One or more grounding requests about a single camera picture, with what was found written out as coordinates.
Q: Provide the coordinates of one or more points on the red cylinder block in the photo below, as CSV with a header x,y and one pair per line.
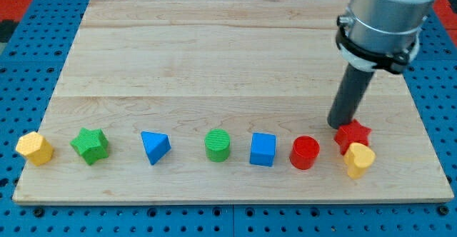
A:
x,y
304,152

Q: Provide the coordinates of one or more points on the yellow hexagon block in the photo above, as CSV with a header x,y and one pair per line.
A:
x,y
34,148

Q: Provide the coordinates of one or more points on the red star block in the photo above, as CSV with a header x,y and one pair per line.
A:
x,y
354,132

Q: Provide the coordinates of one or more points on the green star block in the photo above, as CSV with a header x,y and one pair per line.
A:
x,y
91,145

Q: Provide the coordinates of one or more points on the yellow heart block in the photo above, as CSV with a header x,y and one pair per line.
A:
x,y
358,158

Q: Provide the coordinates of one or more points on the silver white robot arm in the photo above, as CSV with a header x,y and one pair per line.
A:
x,y
381,34

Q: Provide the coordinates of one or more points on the green cylinder block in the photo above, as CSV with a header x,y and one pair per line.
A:
x,y
217,144

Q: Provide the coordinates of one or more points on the blue triangle block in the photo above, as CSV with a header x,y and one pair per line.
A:
x,y
156,145

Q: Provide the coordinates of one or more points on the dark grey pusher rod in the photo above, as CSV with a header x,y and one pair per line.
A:
x,y
349,95

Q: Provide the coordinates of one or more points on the blue cube block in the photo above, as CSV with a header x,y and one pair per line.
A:
x,y
263,149

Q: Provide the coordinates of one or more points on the wooden board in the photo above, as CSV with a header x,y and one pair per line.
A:
x,y
184,67

